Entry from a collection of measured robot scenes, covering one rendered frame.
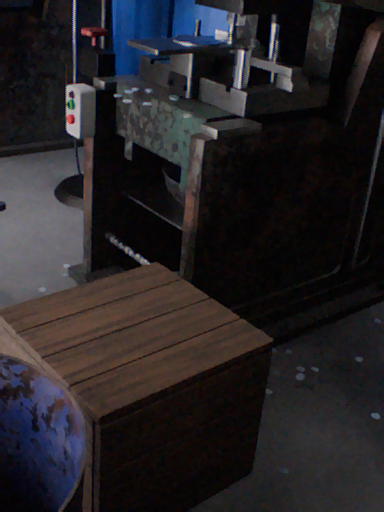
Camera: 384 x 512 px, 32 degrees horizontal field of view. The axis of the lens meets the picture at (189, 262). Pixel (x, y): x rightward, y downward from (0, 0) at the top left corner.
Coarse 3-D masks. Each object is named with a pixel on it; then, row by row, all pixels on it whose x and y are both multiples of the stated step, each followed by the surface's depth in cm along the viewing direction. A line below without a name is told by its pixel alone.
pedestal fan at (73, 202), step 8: (104, 0) 243; (104, 8) 244; (104, 16) 246; (104, 24) 247; (104, 40) 250; (104, 48) 251; (72, 176) 285; (64, 184) 277; (72, 184) 277; (80, 184) 278; (56, 192) 274; (64, 192) 270; (72, 192) 270; (80, 192) 270; (64, 200) 267; (72, 200) 265; (80, 200) 264; (80, 208) 263
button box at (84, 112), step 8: (72, 88) 181; (80, 88) 180; (88, 88) 181; (80, 96) 179; (88, 96) 181; (80, 104) 180; (88, 104) 182; (72, 112) 184; (80, 112) 181; (88, 112) 183; (80, 120) 182; (88, 120) 184; (72, 128) 186; (80, 128) 183; (88, 128) 185; (80, 136) 184; (88, 136) 186; (80, 176) 198
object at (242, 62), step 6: (246, 48) 157; (240, 54) 157; (246, 54) 157; (240, 60) 157; (246, 60) 157; (240, 66) 158; (246, 66) 158; (234, 72) 160; (240, 72) 158; (246, 72) 159; (234, 78) 160; (240, 78) 159; (246, 78) 160; (234, 84) 161; (240, 84) 160; (246, 84) 160
